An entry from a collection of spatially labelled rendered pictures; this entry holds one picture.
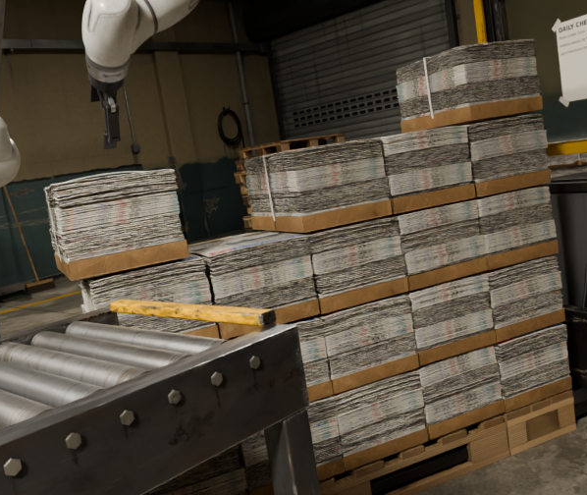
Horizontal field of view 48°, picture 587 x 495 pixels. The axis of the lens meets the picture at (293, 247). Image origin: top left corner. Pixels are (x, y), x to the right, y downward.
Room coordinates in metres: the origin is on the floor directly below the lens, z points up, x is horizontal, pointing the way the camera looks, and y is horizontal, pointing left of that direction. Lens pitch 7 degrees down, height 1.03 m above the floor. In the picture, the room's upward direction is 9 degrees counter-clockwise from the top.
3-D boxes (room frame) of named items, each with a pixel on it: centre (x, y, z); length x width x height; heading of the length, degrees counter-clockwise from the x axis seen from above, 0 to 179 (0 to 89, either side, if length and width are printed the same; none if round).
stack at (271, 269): (1.95, 0.03, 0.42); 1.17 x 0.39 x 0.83; 113
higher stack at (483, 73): (2.24, -0.64, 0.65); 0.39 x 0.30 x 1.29; 23
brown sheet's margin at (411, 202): (2.12, -0.37, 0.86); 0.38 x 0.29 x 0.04; 22
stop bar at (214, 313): (1.10, 0.20, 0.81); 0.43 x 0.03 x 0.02; 44
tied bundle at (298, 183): (2.00, -0.09, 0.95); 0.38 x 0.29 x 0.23; 24
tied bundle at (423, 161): (2.12, -0.36, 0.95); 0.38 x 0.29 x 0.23; 22
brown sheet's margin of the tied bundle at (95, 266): (1.65, 0.42, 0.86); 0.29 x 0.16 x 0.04; 113
